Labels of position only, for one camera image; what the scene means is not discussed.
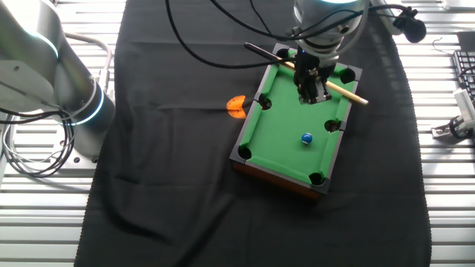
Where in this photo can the black keyboard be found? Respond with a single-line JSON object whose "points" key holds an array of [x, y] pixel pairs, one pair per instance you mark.
{"points": [[465, 66]]}

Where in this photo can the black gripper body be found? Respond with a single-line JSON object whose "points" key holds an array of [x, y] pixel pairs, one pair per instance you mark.
{"points": [[311, 68]]}

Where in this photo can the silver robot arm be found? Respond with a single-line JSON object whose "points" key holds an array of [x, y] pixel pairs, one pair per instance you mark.
{"points": [[37, 74]]}

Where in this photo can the orange half-round plastic piece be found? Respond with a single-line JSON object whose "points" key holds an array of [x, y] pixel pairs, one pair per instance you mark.
{"points": [[234, 107]]}

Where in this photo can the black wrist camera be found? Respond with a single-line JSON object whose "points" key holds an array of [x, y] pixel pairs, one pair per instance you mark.
{"points": [[413, 29]]}

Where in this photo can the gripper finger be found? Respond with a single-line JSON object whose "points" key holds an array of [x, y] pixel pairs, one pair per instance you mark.
{"points": [[322, 97], [307, 92]]}

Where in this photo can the silver camera on stand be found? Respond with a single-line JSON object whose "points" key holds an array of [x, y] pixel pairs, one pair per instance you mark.
{"points": [[465, 105]]}

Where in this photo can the black cloth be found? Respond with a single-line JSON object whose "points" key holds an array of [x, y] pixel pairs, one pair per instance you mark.
{"points": [[167, 167]]}

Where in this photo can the white box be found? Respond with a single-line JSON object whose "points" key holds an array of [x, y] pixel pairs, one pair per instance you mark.
{"points": [[460, 4]]}

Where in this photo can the mini green pool table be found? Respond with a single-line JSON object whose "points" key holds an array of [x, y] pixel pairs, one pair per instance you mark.
{"points": [[282, 130]]}

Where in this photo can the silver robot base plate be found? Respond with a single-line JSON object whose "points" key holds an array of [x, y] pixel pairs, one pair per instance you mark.
{"points": [[83, 160]]}

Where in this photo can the black flat pad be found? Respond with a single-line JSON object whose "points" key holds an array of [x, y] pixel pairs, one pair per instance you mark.
{"points": [[467, 41]]}

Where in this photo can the blue pool ball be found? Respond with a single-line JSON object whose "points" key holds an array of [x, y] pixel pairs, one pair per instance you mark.
{"points": [[306, 138]]}

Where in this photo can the metal camera stand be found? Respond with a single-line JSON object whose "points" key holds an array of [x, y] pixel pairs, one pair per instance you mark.
{"points": [[441, 130]]}

